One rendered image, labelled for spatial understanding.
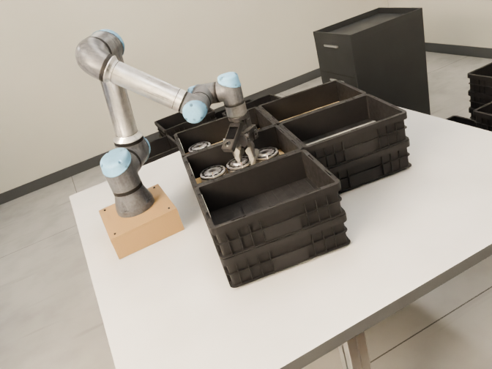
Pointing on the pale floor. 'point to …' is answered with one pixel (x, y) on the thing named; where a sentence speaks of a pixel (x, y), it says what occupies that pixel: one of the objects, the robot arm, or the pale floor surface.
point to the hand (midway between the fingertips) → (247, 165)
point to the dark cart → (378, 56)
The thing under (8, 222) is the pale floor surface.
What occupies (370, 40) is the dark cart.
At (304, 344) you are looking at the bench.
